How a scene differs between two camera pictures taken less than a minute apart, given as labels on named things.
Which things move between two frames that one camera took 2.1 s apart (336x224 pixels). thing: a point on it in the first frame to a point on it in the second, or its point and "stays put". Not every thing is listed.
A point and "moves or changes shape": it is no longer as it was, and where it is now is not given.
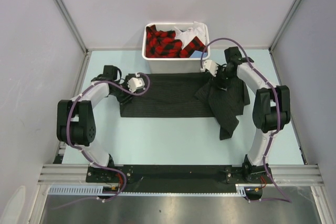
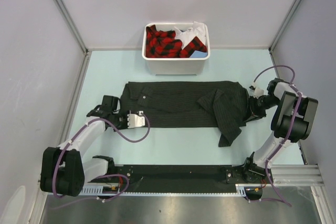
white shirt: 186,36 stays put
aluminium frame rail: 50,174 stays put
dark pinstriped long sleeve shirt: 189,95 moves or changes shape
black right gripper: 217,80 to 254,112
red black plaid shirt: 161,44 stays put
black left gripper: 126,98 to 126,124
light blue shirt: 197,54 stays put
